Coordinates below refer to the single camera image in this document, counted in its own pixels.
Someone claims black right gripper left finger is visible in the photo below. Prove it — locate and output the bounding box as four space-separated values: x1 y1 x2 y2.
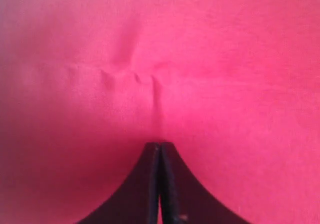
78 142 160 224

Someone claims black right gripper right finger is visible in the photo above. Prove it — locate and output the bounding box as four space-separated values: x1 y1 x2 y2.
159 142 248 224

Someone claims red tablecloth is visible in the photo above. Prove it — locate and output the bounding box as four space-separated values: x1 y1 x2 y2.
0 0 320 223

